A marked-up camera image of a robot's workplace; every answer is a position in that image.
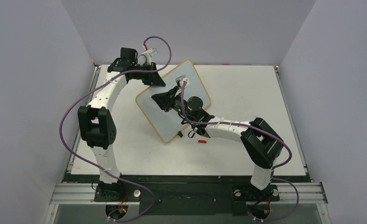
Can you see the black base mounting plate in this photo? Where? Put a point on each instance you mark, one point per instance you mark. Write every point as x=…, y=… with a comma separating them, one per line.
x=188, y=195

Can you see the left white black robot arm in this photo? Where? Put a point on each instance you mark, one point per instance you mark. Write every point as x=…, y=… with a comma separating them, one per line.
x=96, y=124

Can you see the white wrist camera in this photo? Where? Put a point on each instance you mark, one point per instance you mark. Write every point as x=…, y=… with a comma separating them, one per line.
x=149, y=54
x=180, y=81

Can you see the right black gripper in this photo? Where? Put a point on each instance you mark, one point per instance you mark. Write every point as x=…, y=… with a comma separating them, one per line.
x=165, y=101

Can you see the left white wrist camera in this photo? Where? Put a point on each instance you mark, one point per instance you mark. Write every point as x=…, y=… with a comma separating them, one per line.
x=149, y=54

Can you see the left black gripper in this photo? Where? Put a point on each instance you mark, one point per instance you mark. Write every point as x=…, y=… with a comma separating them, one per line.
x=154, y=77

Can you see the aluminium rail frame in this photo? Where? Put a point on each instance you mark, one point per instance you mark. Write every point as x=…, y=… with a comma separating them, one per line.
x=80, y=203

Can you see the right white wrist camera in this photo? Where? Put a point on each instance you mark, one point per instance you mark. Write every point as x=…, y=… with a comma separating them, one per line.
x=180, y=81

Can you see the yellow framed whiteboard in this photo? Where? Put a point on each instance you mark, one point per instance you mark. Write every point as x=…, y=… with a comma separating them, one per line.
x=168, y=124

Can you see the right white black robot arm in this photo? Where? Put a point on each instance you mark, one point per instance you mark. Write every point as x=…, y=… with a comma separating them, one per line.
x=261, y=142

